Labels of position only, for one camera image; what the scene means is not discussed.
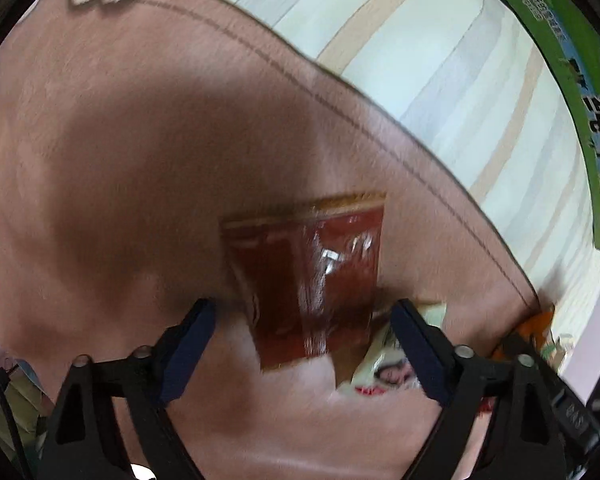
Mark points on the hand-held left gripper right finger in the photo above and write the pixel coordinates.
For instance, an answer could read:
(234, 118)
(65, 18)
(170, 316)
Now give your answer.
(421, 355)

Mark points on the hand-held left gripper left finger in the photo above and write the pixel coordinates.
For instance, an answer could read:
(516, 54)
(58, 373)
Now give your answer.
(187, 355)

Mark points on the dark red snack packet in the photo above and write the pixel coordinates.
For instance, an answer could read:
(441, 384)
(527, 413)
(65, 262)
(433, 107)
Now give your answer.
(330, 270)

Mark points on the printed cardboard box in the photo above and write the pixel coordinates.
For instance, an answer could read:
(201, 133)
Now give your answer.
(595, 125)

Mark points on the pale green bundle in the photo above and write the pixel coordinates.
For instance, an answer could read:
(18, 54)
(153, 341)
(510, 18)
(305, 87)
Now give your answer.
(10, 400)

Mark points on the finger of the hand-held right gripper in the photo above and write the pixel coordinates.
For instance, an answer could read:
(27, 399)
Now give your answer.
(575, 412)

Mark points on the small white red-label packet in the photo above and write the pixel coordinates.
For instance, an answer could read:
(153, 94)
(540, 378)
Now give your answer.
(385, 366)

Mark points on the orange snack packet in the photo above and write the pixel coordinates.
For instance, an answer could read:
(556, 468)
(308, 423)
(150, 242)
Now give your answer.
(537, 327)

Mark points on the cat print blanket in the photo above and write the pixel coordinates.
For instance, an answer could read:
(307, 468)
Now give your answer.
(130, 160)

